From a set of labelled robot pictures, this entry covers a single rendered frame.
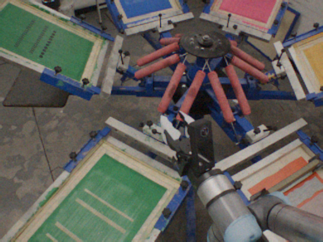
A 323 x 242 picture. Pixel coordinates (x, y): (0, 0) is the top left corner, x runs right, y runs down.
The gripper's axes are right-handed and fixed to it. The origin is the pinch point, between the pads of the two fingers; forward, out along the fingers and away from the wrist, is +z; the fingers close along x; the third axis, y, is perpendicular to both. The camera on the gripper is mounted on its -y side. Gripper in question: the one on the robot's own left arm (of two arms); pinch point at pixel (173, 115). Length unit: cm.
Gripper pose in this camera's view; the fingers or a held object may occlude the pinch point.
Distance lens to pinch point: 70.6
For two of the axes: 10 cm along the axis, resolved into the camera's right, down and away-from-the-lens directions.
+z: -4.1, -6.9, 5.9
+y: -1.2, 6.9, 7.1
